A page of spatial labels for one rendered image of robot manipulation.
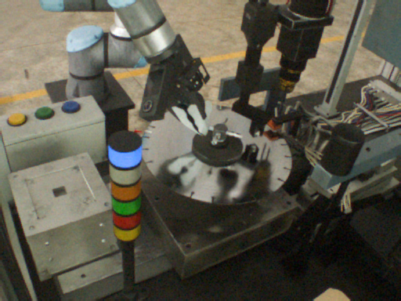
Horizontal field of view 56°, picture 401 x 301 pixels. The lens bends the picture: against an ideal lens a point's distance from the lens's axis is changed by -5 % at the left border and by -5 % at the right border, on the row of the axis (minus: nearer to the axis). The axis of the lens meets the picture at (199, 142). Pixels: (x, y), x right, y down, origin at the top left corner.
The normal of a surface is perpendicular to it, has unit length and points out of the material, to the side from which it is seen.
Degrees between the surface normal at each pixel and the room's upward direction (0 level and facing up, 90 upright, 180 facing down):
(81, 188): 0
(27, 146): 90
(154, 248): 0
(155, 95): 49
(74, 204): 0
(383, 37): 90
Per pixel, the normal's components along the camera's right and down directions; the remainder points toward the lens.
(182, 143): 0.11, -0.77
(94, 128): 0.51, 0.59
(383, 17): -0.85, 0.25
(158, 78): -0.58, -0.33
